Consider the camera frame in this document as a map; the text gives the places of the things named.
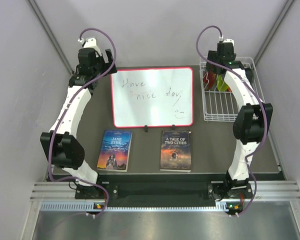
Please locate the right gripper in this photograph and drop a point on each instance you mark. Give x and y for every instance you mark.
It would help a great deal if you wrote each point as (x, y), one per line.
(212, 56)

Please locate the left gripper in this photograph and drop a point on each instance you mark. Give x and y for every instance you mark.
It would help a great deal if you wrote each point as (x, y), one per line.
(106, 66)

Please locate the red patterned plate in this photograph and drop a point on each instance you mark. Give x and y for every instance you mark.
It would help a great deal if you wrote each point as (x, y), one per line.
(209, 79)

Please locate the lime green plate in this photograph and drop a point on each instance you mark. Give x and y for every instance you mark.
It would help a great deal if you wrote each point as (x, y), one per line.
(221, 85)

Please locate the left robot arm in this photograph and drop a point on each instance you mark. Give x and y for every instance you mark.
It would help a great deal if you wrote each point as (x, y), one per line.
(60, 144)

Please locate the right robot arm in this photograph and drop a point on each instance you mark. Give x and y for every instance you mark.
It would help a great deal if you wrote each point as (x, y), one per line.
(252, 123)

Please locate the pink framed whiteboard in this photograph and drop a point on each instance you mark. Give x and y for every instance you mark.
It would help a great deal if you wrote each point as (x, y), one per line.
(153, 97)

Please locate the Jane Eyre book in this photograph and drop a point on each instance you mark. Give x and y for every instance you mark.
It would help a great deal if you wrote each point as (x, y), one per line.
(115, 150)

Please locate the Tale of Two Cities book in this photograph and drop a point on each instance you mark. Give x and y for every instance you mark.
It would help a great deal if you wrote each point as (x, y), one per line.
(175, 151)

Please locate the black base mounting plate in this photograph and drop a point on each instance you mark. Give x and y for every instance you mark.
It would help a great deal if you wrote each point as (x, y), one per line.
(162, 190)

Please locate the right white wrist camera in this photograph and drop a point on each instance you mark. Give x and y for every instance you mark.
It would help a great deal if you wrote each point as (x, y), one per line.
(226, 40)

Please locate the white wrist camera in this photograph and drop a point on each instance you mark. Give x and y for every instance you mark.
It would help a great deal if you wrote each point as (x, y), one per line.
(88, 42)
(226, 40)

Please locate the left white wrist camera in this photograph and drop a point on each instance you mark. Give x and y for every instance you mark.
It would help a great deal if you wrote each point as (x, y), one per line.
(88, 42)

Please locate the white wire dish rack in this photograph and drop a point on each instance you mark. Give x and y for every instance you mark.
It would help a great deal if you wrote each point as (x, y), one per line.
(222, 106)

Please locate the aluminium rail frame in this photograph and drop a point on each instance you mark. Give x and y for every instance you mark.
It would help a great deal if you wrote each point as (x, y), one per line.
(58, 196)

